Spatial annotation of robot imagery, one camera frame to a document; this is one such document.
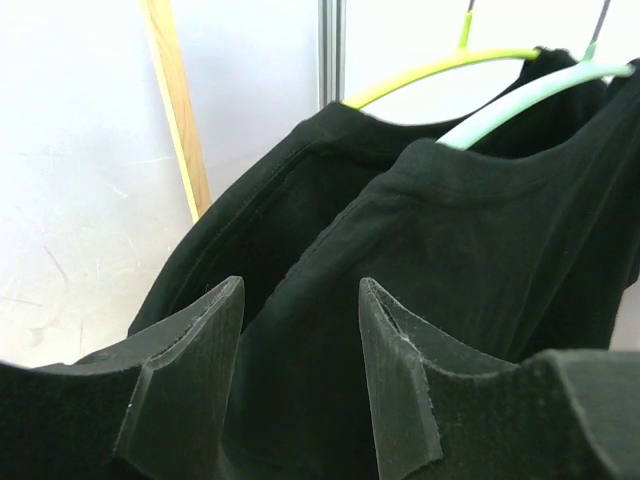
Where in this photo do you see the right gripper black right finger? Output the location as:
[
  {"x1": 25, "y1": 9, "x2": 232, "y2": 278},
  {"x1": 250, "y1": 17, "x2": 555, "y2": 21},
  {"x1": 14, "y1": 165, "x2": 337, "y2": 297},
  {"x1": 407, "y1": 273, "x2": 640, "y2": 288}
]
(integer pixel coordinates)
[{"x1": 359, "y1": 278, "x2": 639, "y2": 479}]

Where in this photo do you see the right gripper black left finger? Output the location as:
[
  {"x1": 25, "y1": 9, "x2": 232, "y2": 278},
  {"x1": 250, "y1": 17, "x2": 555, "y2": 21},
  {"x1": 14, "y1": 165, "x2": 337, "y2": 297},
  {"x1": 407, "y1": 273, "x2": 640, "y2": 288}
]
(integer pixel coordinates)
[{"x1": 1, "y1": 277, "x2": 244, "y2": 479}]

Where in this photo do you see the black t shirt with print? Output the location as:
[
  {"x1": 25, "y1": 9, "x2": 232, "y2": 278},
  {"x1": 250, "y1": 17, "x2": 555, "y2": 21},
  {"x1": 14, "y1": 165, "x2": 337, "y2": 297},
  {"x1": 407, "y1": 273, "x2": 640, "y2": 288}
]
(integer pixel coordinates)
[{"x1": 223, "y1": 76, "x2": 639, "y2": 479}]

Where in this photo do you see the mint green hanger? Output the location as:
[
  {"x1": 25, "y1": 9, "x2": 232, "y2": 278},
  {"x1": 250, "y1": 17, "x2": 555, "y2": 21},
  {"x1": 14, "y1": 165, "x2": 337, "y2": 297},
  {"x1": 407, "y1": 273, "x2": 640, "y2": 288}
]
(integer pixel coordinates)
[{"x1": 437, "y1": 1, "x2": 635, "y2": 150}]

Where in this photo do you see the black t shirt far left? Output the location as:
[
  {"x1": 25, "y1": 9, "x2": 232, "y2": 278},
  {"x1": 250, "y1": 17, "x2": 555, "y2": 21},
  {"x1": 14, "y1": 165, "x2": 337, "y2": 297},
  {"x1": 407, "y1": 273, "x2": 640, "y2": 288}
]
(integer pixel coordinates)
[{"x1": 128, "y1": 80, "x2": 617, "y2": 334}]

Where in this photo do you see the lime green hanger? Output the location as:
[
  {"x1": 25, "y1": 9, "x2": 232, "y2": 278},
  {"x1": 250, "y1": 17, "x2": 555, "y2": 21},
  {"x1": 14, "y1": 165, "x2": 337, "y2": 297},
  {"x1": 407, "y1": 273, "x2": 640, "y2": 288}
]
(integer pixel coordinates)
[{"x1": 342, "y1": 1, "x2": 540, "y2": 109}]

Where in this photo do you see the wooden clothes rack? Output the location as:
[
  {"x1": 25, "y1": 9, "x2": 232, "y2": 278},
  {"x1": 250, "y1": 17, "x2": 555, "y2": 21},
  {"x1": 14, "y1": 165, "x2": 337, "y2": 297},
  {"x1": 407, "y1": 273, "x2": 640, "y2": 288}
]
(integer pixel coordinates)
[{"x1": 139, "y1": 0, "x2": 212, "y2": 221}]

